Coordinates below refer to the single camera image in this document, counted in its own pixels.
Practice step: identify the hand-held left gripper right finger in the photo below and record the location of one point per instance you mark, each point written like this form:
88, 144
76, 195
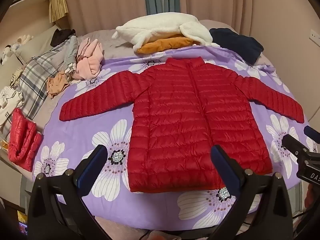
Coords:
225, 165

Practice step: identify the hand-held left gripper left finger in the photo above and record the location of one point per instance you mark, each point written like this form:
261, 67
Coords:
91, 165

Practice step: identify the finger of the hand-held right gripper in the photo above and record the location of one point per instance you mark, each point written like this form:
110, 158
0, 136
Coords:
293, 145
312, 133

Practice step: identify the large red puffer jacket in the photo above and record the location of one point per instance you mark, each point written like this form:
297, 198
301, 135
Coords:
187, 120

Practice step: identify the purple floral blanket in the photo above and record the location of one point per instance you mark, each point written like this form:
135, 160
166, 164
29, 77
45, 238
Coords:
82, 130

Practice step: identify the small folded red puffer jacket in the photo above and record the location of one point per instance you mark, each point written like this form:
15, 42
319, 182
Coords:
22, 140

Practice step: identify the small tan garment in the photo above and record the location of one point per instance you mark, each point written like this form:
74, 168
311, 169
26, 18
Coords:
57, 85

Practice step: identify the pink garment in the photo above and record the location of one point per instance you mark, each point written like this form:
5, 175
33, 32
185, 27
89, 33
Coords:
87, 62

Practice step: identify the grey plaid cloth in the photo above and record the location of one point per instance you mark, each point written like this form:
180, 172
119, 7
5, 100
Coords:
37, 76

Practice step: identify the white printed garment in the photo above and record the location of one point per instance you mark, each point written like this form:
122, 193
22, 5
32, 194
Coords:
10, 100

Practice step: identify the grey garment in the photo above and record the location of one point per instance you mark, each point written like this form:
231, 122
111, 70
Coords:
71, 51

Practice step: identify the navy blue garment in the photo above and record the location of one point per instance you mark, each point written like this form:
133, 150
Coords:
237, 42

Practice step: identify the printed beige pillow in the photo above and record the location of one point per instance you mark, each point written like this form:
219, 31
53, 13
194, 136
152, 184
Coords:
12, 75

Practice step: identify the plain beige pillow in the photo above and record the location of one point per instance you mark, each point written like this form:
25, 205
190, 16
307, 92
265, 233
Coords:
37, 45

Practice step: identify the dark brown garment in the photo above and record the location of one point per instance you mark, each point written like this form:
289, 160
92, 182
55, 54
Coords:
61, 36

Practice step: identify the mustard orange garment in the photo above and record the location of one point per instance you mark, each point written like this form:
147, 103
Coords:
162, 45

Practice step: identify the black and white plush toy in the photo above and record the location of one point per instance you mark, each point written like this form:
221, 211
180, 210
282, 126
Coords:
7, 53

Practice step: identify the cream plush toy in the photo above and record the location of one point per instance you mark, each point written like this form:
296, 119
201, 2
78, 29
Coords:
25, 40

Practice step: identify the pink curtain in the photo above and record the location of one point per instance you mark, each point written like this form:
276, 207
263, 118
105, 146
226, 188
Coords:
105, 2
237, 2

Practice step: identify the white fleece garment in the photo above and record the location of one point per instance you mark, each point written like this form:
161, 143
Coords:
155, 27

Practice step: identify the tan hanging tassel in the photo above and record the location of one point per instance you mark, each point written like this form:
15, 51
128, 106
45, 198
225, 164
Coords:
58, 8

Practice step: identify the white wall socket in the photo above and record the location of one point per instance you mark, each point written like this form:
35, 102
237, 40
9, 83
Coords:
315, 37

